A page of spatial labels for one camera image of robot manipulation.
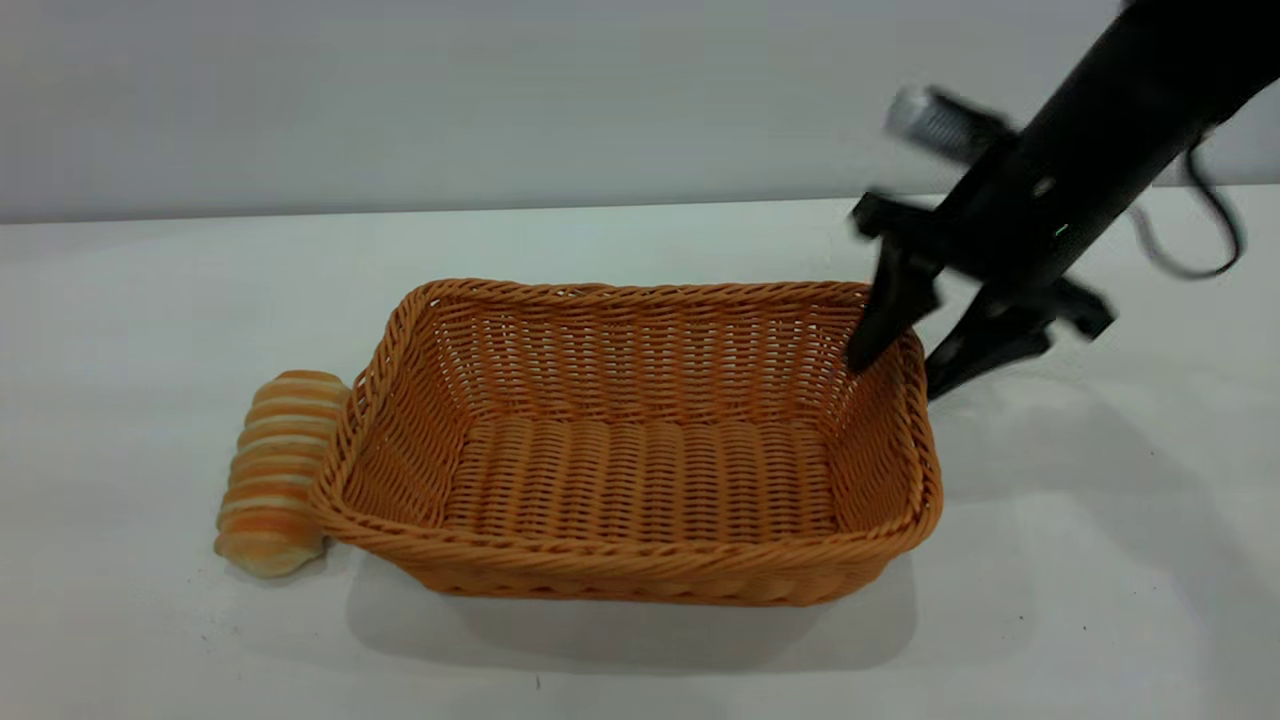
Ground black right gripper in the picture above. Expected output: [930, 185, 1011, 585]
[844, 130, 1117, 402]

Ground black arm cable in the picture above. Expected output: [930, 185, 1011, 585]
[1130, 130, 1247, 282]

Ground orange woven wicker basket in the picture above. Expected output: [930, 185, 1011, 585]
[307, 278, 944, 608]

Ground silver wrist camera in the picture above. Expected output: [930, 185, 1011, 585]
[884, 84, 1013, 163]

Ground striped orange bread roll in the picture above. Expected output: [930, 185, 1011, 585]
[213, 370, 352, 580]

